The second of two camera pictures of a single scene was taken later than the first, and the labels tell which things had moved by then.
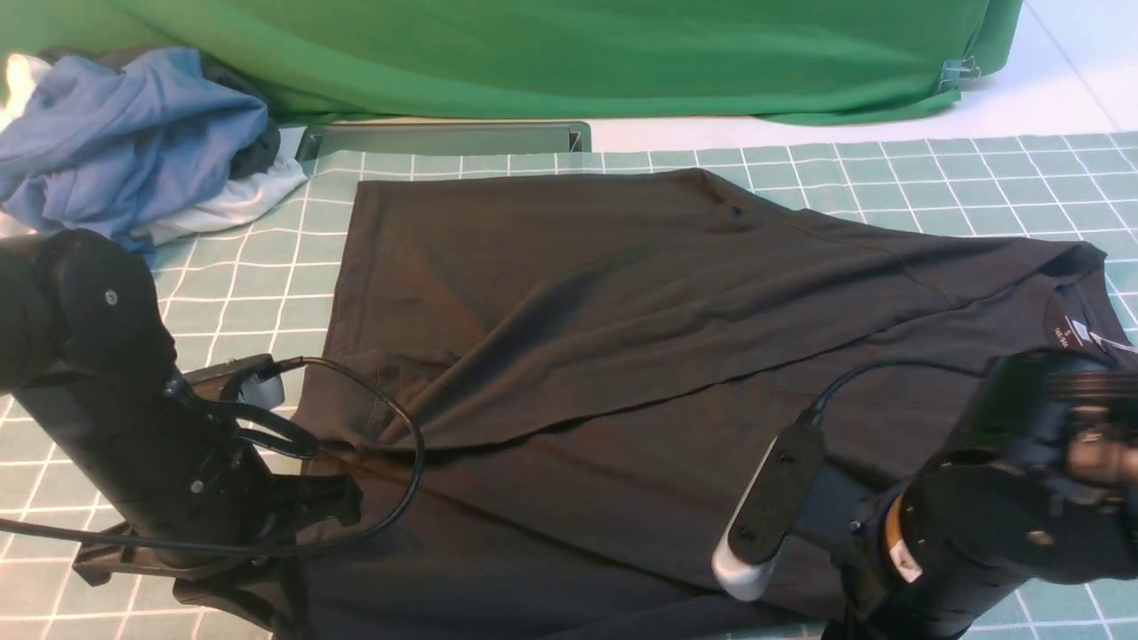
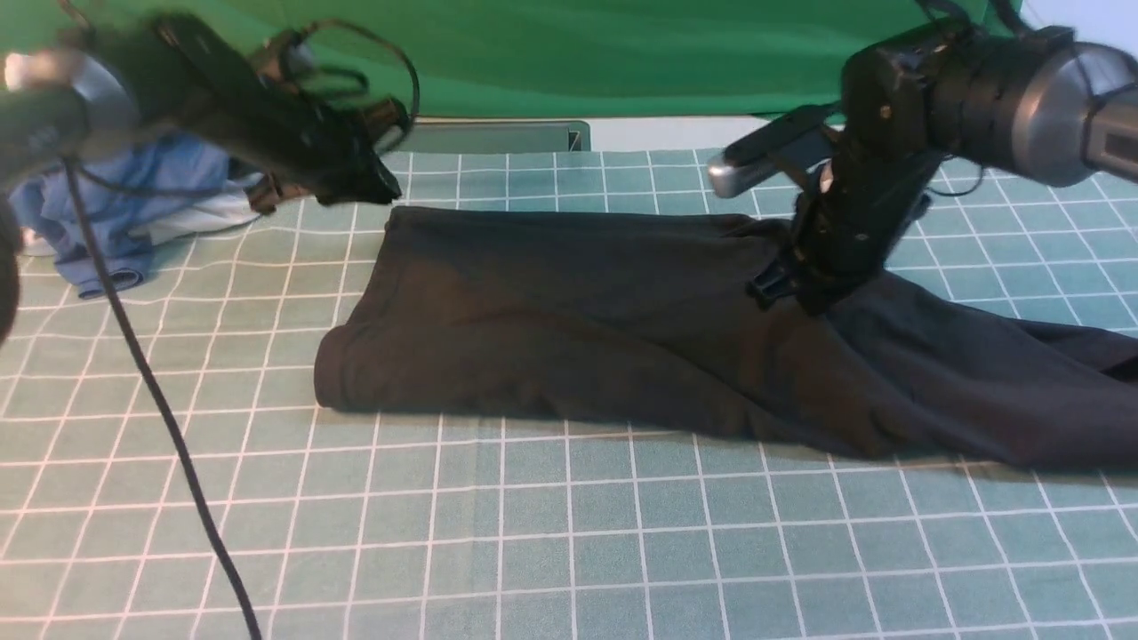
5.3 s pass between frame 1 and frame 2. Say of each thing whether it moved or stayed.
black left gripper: moved
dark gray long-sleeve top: moved
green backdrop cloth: stayed
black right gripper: moved
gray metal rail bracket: stayed
